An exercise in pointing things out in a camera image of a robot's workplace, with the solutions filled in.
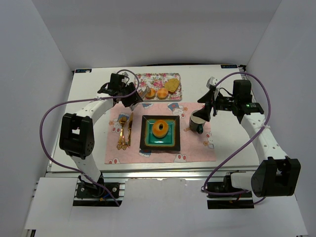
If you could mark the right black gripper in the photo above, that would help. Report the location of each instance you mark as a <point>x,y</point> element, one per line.
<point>212,103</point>

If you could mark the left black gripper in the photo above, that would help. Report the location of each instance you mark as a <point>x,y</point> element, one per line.
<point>132,98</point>

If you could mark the silver metal tongs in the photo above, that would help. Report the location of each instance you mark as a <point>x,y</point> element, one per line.
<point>142,94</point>

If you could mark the round bun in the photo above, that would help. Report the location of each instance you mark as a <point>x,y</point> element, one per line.
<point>151,94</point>
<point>162,93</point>

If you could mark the orange donut bread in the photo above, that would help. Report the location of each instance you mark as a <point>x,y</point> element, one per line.
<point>160,128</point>

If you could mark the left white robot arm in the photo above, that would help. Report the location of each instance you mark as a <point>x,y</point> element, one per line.
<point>77,129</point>

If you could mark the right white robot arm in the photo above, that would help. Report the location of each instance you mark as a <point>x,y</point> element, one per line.
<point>277,174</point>

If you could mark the brown bread slice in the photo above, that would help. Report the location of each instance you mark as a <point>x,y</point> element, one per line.
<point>171,85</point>

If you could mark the dark green mug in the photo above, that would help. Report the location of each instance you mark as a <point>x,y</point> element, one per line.
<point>196,124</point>

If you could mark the floral rectangular tray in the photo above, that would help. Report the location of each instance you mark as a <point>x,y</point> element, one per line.
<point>158,81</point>

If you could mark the gold knife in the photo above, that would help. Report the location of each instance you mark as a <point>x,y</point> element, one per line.
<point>129,130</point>

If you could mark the pink cartoon placemat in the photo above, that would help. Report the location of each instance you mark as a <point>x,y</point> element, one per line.
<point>194,147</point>

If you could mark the black teal square plate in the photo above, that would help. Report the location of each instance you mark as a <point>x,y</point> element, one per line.
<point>170,142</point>

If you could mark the gold fork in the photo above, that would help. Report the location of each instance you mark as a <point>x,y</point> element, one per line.
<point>121,143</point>

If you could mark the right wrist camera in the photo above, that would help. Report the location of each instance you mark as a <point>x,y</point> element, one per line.
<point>212,81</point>

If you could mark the aluminium table frame rail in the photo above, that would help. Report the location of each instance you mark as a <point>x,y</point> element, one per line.
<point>158,170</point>

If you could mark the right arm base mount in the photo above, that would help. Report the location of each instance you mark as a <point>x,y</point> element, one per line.
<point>223,199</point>

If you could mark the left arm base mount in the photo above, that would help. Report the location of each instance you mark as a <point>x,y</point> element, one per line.
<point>97,197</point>

